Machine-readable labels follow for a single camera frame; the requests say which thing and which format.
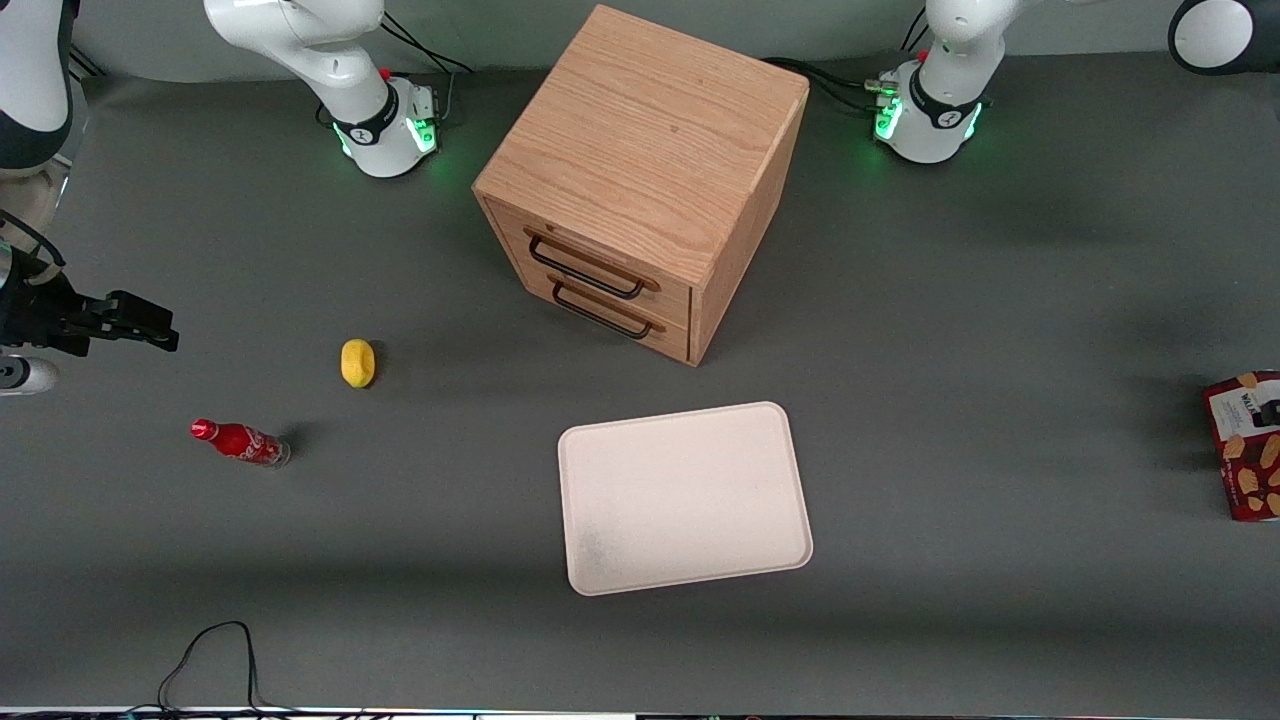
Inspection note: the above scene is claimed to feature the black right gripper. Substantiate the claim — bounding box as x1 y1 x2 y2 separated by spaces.
0 268 181 358

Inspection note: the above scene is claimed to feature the red tartan cookie box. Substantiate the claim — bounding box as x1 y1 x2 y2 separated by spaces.
1204 371 1280 523

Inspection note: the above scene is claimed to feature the white plastic tray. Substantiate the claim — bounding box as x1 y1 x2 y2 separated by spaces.
557 401 814 598

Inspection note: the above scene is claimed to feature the red cola bottle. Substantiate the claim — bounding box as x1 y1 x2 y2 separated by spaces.
190 418 292 469

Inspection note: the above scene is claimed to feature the yellow lemon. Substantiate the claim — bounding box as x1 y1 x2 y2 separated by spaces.
340 338 377 389

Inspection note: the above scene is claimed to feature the wooden drawer front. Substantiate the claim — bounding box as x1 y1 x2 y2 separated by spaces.
498 245 692 364
485 198 694 327

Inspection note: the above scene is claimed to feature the wooden drawer cabinet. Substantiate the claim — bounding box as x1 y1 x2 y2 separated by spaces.
472 4 811 368

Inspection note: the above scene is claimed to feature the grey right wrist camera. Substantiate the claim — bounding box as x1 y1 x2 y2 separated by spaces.
0 355 60 397

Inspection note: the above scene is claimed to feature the thin black looped cable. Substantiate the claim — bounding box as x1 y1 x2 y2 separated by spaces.
158 621 263 717

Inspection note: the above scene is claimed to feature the black right arm base cable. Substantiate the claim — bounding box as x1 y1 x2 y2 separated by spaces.
380 12 473 126

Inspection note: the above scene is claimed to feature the black arm base cable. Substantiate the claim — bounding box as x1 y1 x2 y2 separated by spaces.
765 57 893 117
380 12 473 126

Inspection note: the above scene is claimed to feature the black metal drawer handle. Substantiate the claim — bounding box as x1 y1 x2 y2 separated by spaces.
550 275 667 341
526 228 662 301

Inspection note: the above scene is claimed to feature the black left arm base cable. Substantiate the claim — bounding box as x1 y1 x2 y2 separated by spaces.
765 57 893 117

